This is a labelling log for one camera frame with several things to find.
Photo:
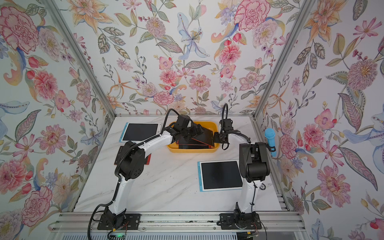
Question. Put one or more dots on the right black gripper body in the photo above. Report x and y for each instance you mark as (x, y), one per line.
(218, 137)

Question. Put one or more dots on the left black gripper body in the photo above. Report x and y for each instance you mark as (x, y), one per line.
(190, 132)

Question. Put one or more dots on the red writing tablet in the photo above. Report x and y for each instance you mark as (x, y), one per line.
(197, 137)
(148, 159)
(194, 147)

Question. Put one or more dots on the blue-edged writing tablet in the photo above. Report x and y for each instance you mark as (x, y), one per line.
(137, 132)
(219, 176)

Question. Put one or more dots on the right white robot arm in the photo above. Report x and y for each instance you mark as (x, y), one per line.
(253, 165)

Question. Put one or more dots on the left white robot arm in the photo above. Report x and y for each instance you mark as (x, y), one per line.
(133, 157)

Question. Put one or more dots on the yellow storage box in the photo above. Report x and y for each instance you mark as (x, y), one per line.
(174, 148)

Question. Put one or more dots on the blue microphone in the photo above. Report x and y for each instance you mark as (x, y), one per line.
(270, 135)

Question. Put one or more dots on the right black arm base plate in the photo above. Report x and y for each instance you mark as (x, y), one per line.
(242, 222)

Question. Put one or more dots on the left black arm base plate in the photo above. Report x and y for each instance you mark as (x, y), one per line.
(126, 222)

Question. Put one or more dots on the aluminium front rail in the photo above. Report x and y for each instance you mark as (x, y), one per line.
(275, 221)

